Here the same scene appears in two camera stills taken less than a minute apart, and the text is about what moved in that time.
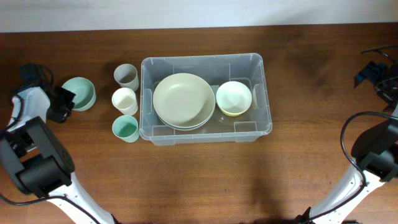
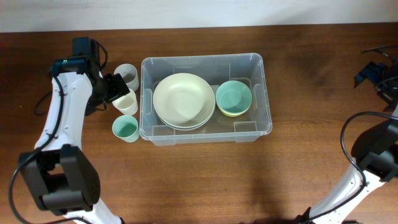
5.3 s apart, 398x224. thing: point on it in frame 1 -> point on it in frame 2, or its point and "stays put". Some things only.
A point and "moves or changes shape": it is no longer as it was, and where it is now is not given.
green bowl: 85,91 moves or changes shape
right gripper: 370,71 stays put
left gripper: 63,114 -> 119,88
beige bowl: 183,99 stays put
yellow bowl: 232,114 stays put
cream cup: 124,99 stays put
